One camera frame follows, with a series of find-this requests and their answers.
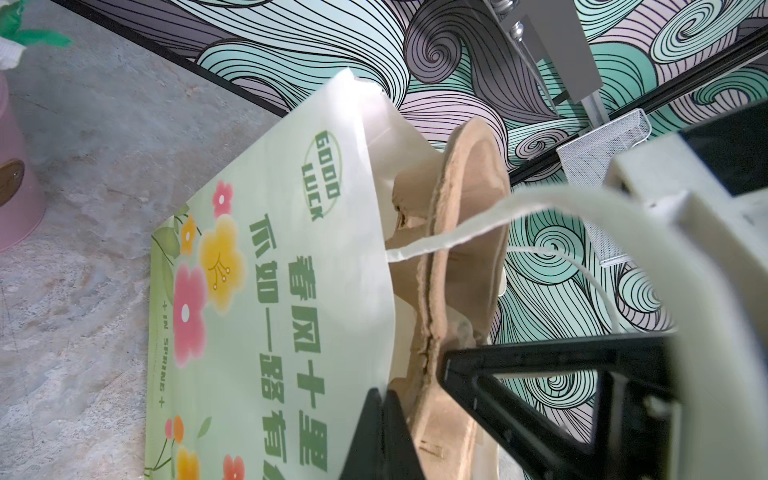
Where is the bundle of wrapped straws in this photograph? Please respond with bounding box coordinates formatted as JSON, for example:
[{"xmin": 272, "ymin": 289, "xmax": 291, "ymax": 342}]
[{"xmin": 1, "ymin": 0, "xmax": 72, "ymax": 71}]

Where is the white paper takeout bag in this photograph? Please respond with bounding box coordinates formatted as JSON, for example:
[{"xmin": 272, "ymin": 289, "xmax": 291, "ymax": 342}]
[{"xmin": 144, "ymin": 69, "xmax": 767, "ymax": 479}]

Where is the pink straw holder cup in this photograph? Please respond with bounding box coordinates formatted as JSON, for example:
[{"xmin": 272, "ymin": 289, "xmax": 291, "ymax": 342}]
[{"xmin": 0, "ymin": 74, "xmax": 46, "ymax": 251}]

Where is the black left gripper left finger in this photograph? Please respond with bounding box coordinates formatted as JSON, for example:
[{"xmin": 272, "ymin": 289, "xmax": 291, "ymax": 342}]
[{"xmin": 339, "ymin": 388, "xmax": 423, "ymax": 480}]

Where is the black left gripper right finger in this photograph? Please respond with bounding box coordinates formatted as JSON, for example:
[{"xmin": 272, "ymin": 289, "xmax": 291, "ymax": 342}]
[{"xmin": 438, "ymin": 333, "xmax": 675, "ymax": 479}]

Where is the clear acrylic wall holder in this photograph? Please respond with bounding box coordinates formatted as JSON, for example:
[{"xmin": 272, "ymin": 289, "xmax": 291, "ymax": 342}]
[{"xmin": 556, "ymin": 108, "xmax": 652, "ymax": 268}]

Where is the lifted brown pulp carrier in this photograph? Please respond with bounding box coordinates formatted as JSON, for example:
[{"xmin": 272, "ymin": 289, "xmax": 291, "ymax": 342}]
[{"xmin": 385, "ymin": 117, "xmax": 510, "ymax": 479}]

